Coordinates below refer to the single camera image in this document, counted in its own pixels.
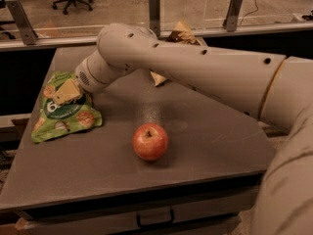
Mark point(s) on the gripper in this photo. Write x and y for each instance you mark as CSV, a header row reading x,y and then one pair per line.
x,y
85,74

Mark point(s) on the green rice chip bag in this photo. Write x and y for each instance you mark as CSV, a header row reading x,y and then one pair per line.
x,y
56,121

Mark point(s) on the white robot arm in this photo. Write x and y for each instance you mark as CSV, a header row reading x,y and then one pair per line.
x,y
273,88

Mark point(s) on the brown chip bag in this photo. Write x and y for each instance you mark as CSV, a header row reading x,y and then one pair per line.
x,y
181,34

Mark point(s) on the red apple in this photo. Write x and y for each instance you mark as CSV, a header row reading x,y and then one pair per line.
x,y
150,141

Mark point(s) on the grey table drawer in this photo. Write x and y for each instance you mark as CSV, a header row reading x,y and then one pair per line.
x,y
218,215

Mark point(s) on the left metal glass bracket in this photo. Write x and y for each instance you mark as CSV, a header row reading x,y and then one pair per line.
x,y
27,33

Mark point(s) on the middle metal glass bracket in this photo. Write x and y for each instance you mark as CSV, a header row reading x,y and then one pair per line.
x,y
154,16

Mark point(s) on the black drawer handle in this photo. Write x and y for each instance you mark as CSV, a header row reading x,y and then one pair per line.
x,y
154,218

